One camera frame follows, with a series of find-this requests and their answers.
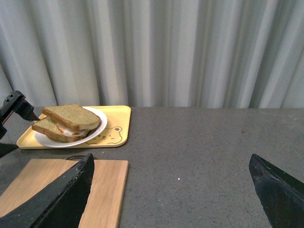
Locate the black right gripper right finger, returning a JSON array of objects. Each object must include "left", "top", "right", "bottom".
[{"left": 249, "top": 154, "right": 304, "bottom": 228}]

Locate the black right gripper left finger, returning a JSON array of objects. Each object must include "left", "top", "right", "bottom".
[{"left": 0, "top": 154, "right": 95, "bottom": 228}]

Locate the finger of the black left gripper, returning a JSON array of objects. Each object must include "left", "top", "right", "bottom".
[{"left": 30, "top": 113, "right": 40, "bottom": 121}]

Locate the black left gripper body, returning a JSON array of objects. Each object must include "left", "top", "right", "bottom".
[{"left": 0, "top": 91, "right": 34, "bottom": 139}]

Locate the white plate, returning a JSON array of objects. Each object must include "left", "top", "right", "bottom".
[{"left": 31, "top": 104, "right": 107, "bottom": 148}]

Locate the white orange sandwich filling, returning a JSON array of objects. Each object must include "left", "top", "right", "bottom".
[{"left": 55, "top": 123, "right": 90, "bottom": 137}]

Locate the wooden cutting board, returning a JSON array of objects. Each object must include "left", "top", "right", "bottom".
[{"left": 0, "top": 159, "right": 128, "bottom": 228}]

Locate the yellow bear tray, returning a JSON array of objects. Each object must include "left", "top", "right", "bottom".
[{"left": 17, "top": 105, "right": 131, "bottom": 150}]

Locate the grey curtain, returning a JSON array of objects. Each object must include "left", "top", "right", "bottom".
[{"left": 0, "top": 0, "right": 304, "bottom": 108}]

